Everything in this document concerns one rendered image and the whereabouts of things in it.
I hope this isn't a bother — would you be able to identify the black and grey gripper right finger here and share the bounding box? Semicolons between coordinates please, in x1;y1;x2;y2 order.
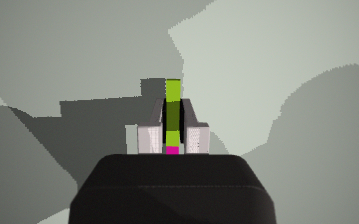
179;98;210;154

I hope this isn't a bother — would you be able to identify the lime green rectangular bar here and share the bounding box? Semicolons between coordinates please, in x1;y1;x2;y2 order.
166;79;181;146

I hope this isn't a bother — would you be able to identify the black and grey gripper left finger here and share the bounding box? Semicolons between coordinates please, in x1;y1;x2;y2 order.
137;98;167;154

